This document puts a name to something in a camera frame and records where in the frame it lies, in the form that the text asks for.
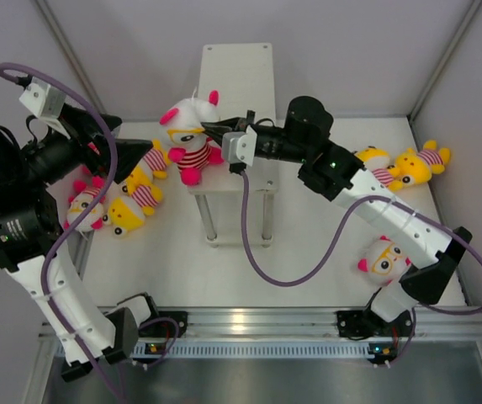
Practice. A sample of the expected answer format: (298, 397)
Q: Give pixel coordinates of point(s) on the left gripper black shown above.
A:
(82, 126)

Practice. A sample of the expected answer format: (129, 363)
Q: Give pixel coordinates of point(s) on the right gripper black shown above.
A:
(216, 131)

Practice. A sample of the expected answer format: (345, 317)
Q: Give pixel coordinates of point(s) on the white plush pink striped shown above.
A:
(84, 193)
(188, 146)

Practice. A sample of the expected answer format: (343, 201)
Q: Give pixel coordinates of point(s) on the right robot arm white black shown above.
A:
(339, 176)

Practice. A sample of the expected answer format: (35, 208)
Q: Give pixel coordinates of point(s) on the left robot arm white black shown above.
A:
(48, 187)

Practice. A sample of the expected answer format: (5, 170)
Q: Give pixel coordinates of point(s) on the white two-tier shelf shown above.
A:
(243, 75)

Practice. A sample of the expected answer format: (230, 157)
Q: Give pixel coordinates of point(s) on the white plush top left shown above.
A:
(101, 172)

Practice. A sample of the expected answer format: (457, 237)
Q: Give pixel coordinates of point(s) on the yellow plush striped top left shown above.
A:
(154, 163)

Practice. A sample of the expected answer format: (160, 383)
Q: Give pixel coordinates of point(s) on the yellow plush centre left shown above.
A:
(140, 187)

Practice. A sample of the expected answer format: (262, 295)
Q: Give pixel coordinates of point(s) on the yellow plush bottom left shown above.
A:
(124, 215)

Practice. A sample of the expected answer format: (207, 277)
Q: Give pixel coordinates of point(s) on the yellow plush right front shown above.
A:
(378, 162)

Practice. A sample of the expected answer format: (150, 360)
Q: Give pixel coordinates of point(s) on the yellow plush right back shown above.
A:
(418, 167)

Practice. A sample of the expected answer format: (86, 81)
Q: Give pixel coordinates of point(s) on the white plush near right base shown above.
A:
(383, 262)

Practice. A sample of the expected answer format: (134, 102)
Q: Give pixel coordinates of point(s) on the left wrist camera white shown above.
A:
(45, 102)

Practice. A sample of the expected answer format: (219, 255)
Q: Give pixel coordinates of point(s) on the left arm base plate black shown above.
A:
(166, 324)

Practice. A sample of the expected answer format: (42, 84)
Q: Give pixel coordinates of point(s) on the aluminium front rail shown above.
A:
(312, 323)

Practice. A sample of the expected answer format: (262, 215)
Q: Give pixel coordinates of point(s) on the white slotted cable duct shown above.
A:
(185, 349)

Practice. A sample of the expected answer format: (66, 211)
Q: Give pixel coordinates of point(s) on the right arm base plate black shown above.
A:
(352, 324)

